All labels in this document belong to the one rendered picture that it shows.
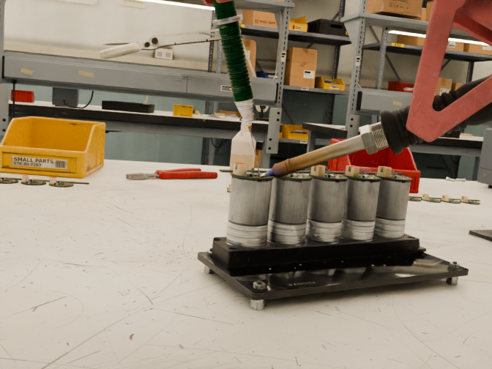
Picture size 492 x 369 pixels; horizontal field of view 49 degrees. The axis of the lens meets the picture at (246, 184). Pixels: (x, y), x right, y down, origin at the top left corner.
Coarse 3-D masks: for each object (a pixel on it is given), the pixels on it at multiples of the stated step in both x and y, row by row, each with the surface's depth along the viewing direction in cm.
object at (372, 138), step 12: (360, 132) 29; (372, 132) 28; (336, 144) 29; (348, 144) 29; (360, 144) 29; (372, 144) 28; (384, 144) 28; (300, 156) 30; (312, 156) 29; (324, 156) 29; (336, 156) 29; (276, 168) 30; (288, 168) 30; (300, 168) 30
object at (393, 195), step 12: (384, 180) 36; (384, 192) 36; (396, 192) 36; (408, 192) 36; (384, 204) 36; (396, 204) 36; (384, 216) 36; (396, 216) 36; (384, 228) 36; (396, 228) 36
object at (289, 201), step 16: (272, 192) 33; (288, 192) 32; (304, 192) 32; (272, 208) 33; (288, 208) 32; (304, 208) 32; (272, 224) 33; (288, 224) 32; (304, 224) 33; (272, 240) 33; (288, 240) 32; (304, 240) 33
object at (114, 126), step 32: (0, 0) 239; (160, 0) 269; (192, 0) 272; (256, 0) 264; (288, 0) 268; (0, 32) 241; (0, 64) 243; (96, 64) 253; (128, 64) 256; (160, 96) 262; (192, 96) 265; (128, 128) 264; (160, 128) 267; (192, 128) 271; (224, 128) 336; (256, 128) 275
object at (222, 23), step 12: (216, 12) 28; (228, 12) 27; (216, 24) 27; (228, 24) 27; (228, 36) 28; (240, 36) 28; (228, 48) 28; (240, 48) 28; (228, 60) 28; (240, 60) 28; (228, 72) 29; (240, 72) 28; (240, 84) 28; (240, 96) 29; (252, 96) 29
